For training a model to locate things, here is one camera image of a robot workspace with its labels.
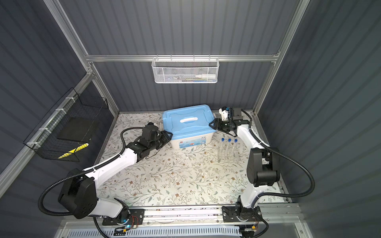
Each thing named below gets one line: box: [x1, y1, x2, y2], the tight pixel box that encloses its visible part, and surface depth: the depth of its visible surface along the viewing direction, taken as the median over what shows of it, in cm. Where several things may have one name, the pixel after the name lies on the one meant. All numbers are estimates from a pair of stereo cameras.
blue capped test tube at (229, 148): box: [227, 138, 232, 159], surface depth 96 cm
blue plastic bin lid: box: [162, 104, 217, 140], surface depth 94 cm
